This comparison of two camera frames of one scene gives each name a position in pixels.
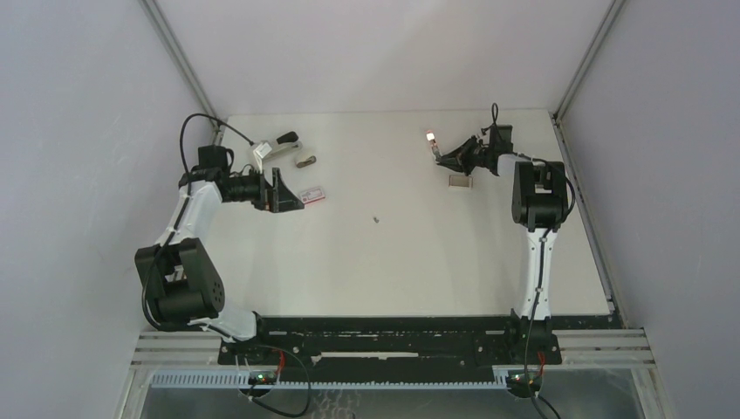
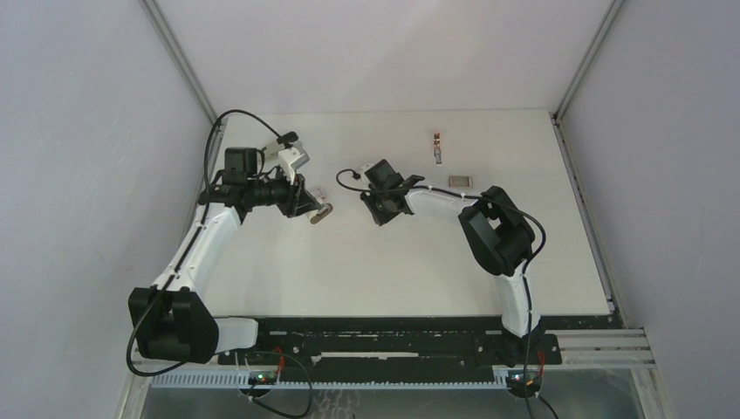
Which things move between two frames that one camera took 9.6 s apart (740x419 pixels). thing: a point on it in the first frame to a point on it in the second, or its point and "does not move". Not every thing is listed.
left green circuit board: x=264 y=377 does not move
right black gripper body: x=483 y=154 to x=376 y=202
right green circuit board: x=517 y=385 does not move
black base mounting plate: x=385 y=344 does not move
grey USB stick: x=311 y=160 to x=323 y=212
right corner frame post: x=563 y=101 does not move
